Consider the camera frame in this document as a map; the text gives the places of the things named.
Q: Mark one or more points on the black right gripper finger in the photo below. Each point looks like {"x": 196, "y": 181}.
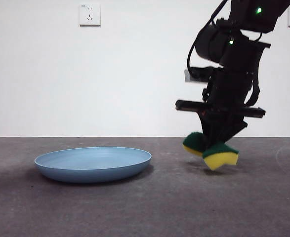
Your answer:
{"x": 209, "y": 128}
{"x": 231, "y": 128}

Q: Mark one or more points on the yellow sponge with green pad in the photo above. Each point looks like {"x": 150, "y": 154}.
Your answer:
{"x": 219, "y": 160}

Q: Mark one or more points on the blue round plate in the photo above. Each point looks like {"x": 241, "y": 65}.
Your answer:
{"x": 93, "y": 168}

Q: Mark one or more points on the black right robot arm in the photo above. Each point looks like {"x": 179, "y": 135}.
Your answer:
{"x": 248, "y": 14}

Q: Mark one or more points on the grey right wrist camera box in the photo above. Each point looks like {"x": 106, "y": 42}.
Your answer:
{"x": 188, "y": 76}

